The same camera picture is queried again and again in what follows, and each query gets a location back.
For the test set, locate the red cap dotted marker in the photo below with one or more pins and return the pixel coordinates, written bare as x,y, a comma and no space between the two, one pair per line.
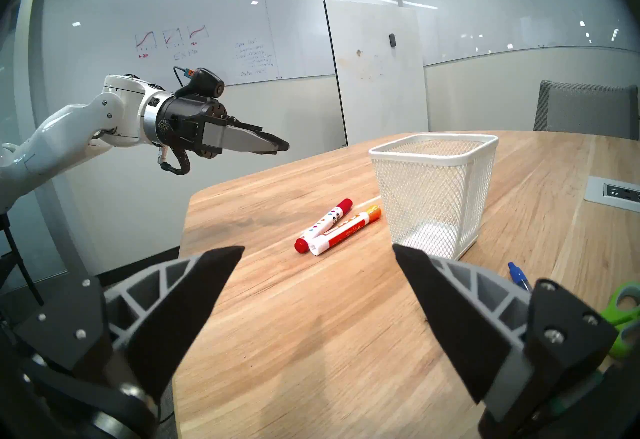
322,224

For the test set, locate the glass wall board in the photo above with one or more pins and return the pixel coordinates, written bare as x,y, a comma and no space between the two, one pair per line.
500,3

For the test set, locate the written wall whiteboard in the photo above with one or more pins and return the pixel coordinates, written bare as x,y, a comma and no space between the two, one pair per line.
225,8

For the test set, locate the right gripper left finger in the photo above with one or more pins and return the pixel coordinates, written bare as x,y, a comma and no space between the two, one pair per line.
165,318

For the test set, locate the white mesh pen holder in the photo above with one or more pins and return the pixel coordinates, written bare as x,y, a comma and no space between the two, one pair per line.
432,190

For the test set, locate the wide grey mesh chair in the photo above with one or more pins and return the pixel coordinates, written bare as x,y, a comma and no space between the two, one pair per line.
582,109

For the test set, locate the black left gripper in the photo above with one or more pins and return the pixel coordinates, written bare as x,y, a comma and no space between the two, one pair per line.
182,123

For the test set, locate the blue ballpoint pen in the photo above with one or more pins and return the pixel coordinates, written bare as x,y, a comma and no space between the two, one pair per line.
518,275

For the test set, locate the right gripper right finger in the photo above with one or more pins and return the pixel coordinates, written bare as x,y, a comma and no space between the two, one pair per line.
475,328

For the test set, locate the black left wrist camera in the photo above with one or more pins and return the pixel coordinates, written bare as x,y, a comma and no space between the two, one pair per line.
205,83

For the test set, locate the orange cap white marker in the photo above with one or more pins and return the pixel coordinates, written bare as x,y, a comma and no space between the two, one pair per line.
342,234

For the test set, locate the rolling whiteboard on stand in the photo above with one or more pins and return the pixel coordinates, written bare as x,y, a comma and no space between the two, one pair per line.
377,78

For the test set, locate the black metal stand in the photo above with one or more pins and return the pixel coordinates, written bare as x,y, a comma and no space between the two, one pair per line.
20,263

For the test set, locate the grey table power outlet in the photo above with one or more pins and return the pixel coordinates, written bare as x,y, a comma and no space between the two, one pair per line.
610,193

